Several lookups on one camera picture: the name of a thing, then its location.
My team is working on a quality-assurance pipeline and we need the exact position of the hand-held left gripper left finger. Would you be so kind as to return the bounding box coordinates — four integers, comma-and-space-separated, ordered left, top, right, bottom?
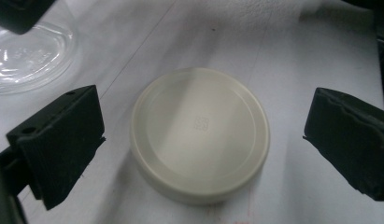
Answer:
6, 84, 107, 211

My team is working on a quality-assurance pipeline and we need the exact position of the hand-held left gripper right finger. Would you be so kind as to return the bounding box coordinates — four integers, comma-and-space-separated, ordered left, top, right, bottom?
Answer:
302, 87, 384, 203

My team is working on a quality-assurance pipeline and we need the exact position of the clear plastic jar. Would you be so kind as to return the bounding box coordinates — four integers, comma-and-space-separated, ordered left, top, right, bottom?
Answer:
0, 21, 79, 96

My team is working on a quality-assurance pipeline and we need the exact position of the cream round jar lid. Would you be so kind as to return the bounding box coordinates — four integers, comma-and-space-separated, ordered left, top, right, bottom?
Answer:
129, 66, 271, 206

